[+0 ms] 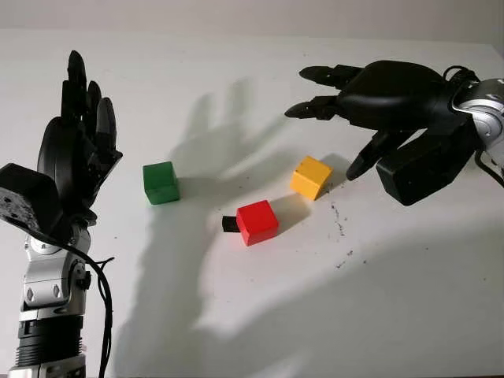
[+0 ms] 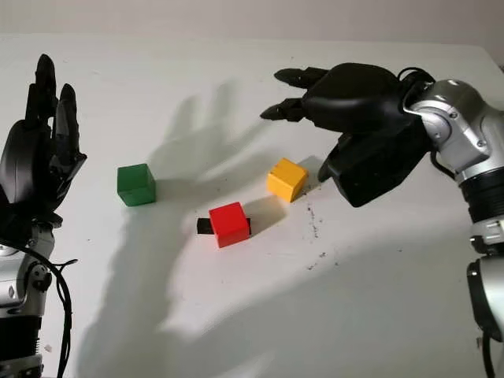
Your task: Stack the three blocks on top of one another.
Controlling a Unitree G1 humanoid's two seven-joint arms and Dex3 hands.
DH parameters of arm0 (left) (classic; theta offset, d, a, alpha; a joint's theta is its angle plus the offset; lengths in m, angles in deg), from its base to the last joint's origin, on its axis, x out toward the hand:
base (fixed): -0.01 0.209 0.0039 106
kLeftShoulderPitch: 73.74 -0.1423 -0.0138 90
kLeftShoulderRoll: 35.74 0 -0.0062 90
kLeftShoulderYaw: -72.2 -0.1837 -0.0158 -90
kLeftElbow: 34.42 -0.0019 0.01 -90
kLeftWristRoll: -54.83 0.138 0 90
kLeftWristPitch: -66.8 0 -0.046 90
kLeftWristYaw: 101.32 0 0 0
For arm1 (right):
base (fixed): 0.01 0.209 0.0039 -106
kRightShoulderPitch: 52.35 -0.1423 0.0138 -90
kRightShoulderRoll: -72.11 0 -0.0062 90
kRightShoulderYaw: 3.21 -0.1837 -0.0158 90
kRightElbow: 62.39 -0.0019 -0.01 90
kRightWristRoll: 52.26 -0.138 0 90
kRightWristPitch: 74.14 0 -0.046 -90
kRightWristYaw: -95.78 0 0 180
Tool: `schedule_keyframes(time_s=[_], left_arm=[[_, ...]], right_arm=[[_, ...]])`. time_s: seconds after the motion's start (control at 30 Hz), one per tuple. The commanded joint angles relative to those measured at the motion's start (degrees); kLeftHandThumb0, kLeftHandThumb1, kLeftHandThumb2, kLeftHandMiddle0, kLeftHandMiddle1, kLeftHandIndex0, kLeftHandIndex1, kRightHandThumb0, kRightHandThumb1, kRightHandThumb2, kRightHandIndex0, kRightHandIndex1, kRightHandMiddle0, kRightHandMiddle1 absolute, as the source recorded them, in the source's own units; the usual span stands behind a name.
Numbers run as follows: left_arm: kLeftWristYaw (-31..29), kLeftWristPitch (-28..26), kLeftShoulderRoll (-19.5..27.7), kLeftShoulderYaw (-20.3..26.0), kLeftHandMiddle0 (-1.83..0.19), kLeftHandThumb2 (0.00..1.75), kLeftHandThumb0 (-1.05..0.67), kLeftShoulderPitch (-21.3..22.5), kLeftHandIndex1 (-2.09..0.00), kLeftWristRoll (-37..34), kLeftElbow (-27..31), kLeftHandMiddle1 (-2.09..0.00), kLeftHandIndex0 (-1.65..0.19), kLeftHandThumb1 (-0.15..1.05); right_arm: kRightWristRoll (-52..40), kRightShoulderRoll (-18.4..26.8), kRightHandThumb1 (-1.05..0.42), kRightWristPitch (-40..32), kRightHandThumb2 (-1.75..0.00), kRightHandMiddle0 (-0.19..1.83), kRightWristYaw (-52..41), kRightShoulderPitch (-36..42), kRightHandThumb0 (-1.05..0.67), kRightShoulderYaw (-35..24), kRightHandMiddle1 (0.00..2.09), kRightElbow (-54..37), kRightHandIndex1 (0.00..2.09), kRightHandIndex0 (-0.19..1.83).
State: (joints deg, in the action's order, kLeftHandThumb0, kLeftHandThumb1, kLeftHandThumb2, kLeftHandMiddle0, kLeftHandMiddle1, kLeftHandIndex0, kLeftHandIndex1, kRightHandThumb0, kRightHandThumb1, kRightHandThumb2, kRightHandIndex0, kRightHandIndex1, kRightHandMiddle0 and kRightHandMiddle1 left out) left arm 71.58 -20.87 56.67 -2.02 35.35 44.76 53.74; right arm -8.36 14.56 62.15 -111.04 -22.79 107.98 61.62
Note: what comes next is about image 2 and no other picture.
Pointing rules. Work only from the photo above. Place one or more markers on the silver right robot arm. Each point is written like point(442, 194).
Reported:
point(468, 130)

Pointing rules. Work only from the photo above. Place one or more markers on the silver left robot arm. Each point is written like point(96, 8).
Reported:
point(19, 291)

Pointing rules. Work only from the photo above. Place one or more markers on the green wooden block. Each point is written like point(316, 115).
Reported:
point(136, 185)

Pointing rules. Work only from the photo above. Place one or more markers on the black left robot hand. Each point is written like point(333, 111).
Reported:
point(27, 157)

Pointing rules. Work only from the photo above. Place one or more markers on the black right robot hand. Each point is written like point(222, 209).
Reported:
point(354, 98)

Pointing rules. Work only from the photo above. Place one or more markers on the black tape strip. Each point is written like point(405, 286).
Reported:
point(204, 226)

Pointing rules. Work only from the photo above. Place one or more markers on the yellow wooden block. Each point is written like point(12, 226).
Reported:
point(285, 177)

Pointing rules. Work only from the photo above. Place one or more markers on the red wooden block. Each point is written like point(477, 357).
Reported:
point(228, 222)

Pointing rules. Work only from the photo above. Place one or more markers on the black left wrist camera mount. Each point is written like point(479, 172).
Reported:
point(6, 220)

